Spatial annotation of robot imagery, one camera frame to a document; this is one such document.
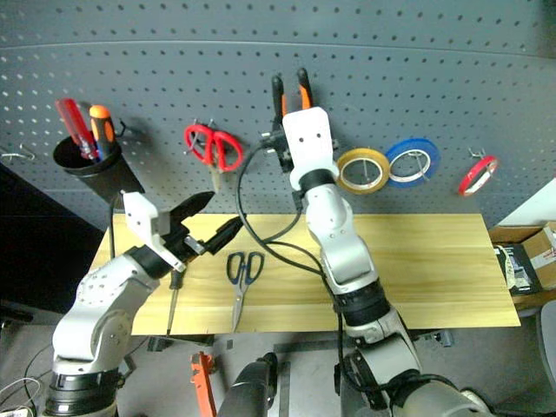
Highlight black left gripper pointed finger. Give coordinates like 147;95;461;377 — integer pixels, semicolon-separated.
202;217;244;256
169;190;216;235

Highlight blue tape roll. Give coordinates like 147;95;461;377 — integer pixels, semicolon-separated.
383;137;442;189

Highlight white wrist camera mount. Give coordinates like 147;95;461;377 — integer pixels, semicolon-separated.
281;106;341;193
120;189;189;274

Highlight yellow tape roll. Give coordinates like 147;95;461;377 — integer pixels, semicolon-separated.
335;147;392;195

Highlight metal square ruler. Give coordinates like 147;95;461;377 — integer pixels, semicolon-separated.
273;339;361;417

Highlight red handled scissors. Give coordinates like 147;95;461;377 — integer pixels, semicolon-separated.
182;123;246;190

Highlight white thin wires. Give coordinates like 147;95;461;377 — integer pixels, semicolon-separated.
0;376;45;417

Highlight red transparent handled screwdriver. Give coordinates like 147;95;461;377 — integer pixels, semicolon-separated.
54;97;98;161

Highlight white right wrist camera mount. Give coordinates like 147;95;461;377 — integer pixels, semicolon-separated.
281;106;341;193

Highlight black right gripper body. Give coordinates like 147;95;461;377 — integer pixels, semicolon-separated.
259;126;297;175

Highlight orange black handled screwdriver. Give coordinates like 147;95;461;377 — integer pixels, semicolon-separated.
88;104;116;162

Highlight grey pegboard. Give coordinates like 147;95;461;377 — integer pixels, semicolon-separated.
0;0;556;231

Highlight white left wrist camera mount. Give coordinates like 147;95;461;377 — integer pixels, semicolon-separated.
120;189;189;274

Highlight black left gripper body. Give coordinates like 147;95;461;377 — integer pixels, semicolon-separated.
163;224;207;264

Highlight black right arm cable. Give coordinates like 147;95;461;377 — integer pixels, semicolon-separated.
235;137;348;392

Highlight brown cardboard box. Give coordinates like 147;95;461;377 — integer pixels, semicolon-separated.
487;220;556;306

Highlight orange black handled pliers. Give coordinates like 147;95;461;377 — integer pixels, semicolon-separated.
269;67;314;131

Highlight dark rounded shape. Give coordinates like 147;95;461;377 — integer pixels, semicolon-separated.
215;351;280;417

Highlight black printed box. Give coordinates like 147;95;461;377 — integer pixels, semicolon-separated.
493;242;545;298

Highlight dark blue handled scissors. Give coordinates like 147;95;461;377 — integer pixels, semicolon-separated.
225;250;266;334

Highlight orange clamp tool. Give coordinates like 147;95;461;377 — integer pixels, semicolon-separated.
189;350;219;417

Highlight black cup holder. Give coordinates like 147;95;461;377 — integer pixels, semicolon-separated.
52;134;147;215

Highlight red tape roll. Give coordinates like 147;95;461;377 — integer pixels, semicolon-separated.
456;155;500;198

